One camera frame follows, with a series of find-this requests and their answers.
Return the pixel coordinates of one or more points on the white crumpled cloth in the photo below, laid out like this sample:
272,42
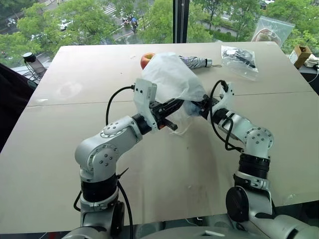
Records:
312,61

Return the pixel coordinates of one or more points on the folded grey umbrella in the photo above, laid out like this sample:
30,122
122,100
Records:
197,62

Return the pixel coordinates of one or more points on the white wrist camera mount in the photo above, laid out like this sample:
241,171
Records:
143,97
228,97

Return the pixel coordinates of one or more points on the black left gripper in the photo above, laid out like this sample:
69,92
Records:
158,112

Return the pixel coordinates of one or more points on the red yellow apple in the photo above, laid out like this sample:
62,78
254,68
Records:
145,61

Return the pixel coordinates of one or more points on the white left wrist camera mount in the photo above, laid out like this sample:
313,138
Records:
143,97

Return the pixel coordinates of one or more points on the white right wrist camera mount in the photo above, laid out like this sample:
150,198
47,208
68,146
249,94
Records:
228,97

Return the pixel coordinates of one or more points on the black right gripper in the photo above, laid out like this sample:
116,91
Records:
206,107

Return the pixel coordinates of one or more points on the clear zip bag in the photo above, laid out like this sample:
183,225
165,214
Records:
274,30

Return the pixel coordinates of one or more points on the open cardboard box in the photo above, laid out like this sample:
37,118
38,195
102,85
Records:
300,57

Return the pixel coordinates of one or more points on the dark fabric chair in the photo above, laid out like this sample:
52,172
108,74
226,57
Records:
12,99

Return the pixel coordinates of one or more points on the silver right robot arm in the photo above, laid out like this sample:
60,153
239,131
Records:
256,139

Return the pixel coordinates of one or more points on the clear bag with black parts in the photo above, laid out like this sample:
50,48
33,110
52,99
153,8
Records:
239,62

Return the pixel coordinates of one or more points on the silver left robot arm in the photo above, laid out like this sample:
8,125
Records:
99,154

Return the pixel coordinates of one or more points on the dark window frame post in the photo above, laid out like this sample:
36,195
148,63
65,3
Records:
180,21

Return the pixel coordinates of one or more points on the black round-topped stand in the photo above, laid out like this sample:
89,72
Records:
28,56

